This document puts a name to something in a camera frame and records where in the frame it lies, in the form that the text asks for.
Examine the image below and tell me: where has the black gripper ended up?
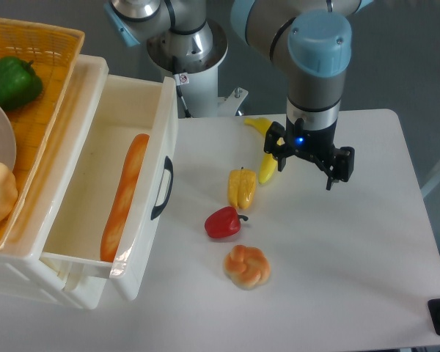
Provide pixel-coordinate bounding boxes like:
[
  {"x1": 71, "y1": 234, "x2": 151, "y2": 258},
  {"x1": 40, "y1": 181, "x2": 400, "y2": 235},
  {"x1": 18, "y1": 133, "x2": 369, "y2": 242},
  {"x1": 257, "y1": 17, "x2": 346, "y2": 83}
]
[{"x1": 263, "y1": 119, "x2": 355, "y2": 191}]

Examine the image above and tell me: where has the white top drawer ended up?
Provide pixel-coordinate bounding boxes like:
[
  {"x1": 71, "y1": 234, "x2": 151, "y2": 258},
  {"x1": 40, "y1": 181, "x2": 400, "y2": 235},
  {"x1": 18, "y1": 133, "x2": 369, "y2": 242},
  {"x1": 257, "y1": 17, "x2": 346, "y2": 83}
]
[{"x1": 42, "y1": 75, "x2": 178, "y2": 309}]

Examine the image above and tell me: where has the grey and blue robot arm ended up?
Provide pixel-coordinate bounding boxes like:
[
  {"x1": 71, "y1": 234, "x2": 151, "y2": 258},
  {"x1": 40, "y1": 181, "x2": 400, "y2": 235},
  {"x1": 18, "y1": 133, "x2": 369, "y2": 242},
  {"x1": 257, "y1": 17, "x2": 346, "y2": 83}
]
[{"x1": 104, "y1": 1, "x2": 365, "y2": 186}]

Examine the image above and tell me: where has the white drawer cabinet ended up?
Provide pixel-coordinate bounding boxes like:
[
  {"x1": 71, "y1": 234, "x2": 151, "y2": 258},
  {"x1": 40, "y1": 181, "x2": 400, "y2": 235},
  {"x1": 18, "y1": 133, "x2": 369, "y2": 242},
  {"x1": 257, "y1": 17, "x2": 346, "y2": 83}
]
[{"x1": 0, "y1": 55, "x2": 109, "y2": 309}]

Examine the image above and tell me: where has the yellow banana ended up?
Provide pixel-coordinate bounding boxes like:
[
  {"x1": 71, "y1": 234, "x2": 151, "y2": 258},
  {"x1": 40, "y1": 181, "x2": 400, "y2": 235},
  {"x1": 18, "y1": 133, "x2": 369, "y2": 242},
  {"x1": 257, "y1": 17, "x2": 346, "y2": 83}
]
[{"x1": 243, "y1": 116, "x2": 284, "y2": 185}]

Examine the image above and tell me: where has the yellow bell pepper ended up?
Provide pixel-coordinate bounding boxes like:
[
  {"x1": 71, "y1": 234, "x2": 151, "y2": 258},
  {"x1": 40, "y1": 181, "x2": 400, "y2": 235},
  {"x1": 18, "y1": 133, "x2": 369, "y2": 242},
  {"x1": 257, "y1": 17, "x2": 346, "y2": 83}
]
[{"x1": 227, "y1": 168, "x2": 257, "y2": 210}]

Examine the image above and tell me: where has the red bell pepper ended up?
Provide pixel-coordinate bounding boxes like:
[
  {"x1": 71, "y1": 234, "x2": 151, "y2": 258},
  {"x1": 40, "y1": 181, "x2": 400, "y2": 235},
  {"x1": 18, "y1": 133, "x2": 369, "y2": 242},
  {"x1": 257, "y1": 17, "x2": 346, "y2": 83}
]
[{"x1": 204, "y1": 206, "x2": 249, "y2": 239}]

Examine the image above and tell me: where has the braided round bread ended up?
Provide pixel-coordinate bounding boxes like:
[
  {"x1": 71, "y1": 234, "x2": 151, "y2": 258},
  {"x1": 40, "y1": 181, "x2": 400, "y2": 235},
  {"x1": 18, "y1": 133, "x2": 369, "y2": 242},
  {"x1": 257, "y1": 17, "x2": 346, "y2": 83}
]
[{"x1": 223, "y1": 245, "x2": 271, "y2": 290}]

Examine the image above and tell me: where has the orange baguette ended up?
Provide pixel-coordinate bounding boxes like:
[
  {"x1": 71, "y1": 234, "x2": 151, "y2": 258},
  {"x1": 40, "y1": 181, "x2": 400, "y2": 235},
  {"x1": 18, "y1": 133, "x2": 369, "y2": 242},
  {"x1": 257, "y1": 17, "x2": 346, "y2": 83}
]
[{"x1": 100, "y1": 133, "x2": 150, "y2": 263}]

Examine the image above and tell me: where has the yellow plastic basket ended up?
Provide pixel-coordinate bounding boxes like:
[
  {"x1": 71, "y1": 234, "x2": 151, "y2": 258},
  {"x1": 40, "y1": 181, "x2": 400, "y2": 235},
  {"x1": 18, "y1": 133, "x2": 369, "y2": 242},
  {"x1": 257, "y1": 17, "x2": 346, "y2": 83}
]
[{"x1": 0, "y1": 18, "x2": 85, "y2": 250}]

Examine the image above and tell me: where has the green bell pepper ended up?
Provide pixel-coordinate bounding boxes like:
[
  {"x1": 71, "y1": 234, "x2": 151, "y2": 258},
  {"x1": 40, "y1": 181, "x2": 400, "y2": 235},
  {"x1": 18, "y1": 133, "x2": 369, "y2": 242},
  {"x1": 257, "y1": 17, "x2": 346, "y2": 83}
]
[{"x1": 0, "y1": 56, "x2": 43, "y2": 111}]

